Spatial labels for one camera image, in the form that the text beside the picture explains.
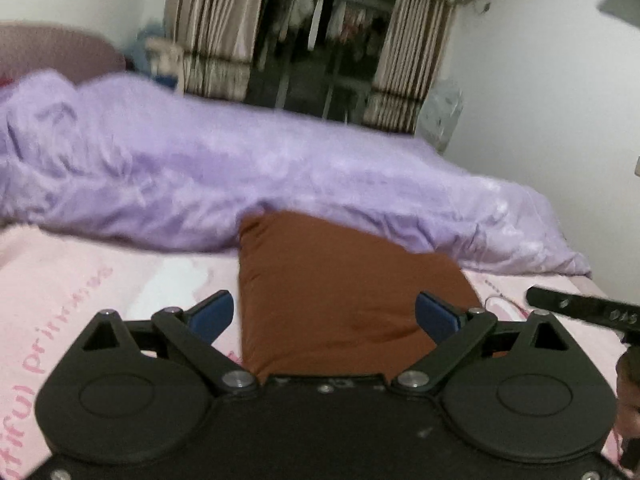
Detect mauve padded headboard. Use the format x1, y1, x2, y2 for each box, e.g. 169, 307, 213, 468
0, 22, 127, 87

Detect striped beige curtain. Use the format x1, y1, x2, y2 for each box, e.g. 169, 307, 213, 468
167, 0, 269, 102
362, 0, 464, 134

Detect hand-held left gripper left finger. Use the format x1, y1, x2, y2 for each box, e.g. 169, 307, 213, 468
80, 290, 258, 395

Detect brown garment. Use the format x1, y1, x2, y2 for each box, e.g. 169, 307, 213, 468
237, 210, 483, 383

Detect purple duvet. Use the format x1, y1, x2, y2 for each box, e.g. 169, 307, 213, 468
0, 70, 593, 277

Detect pink printed blanket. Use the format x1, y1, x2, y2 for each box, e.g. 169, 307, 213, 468
0, 224, 640, 480

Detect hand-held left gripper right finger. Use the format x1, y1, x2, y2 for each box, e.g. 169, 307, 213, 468
391, 291, 575, 395

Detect glass balcony door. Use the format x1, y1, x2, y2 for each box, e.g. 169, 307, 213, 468
245, 0, 407, 124

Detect person's right hand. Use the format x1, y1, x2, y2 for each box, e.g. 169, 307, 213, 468
616, 352, 640, 438

